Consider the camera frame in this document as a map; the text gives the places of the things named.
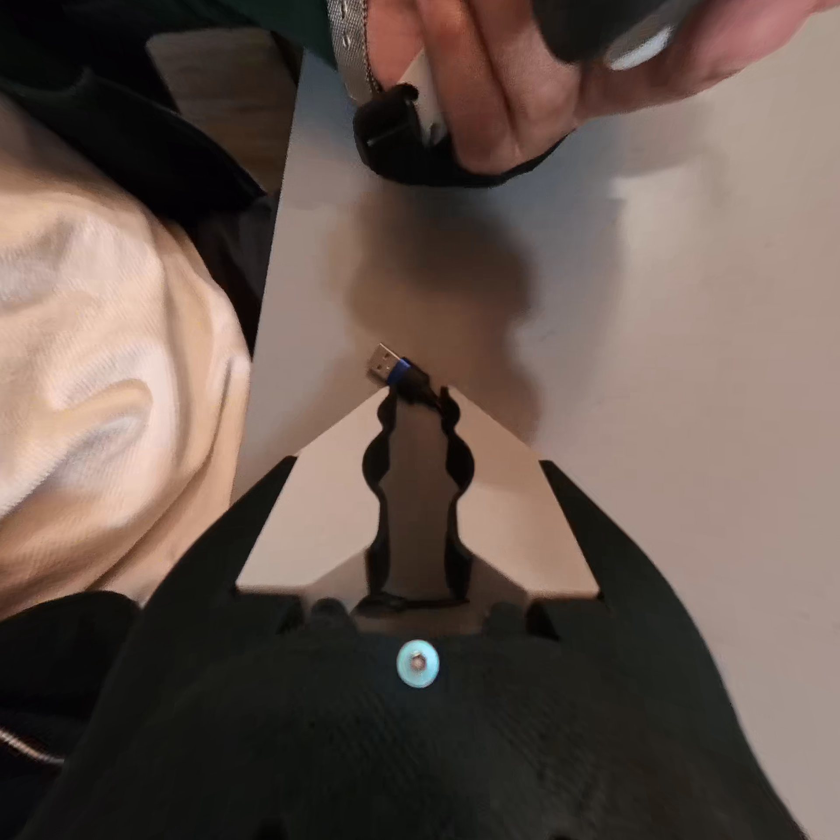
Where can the dark zipped jacket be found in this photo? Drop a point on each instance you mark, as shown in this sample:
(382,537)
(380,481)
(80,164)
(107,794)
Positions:
(131,144)

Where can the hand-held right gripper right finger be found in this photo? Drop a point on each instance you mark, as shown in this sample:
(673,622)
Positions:
(512,518)

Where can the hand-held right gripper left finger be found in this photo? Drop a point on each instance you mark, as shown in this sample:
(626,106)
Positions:
(315,518)

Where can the person's left hand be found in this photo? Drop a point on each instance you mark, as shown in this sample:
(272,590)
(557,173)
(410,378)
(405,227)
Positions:
(505,85)

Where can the beige trousers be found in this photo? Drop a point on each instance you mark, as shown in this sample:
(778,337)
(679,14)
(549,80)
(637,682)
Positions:
(111,354)

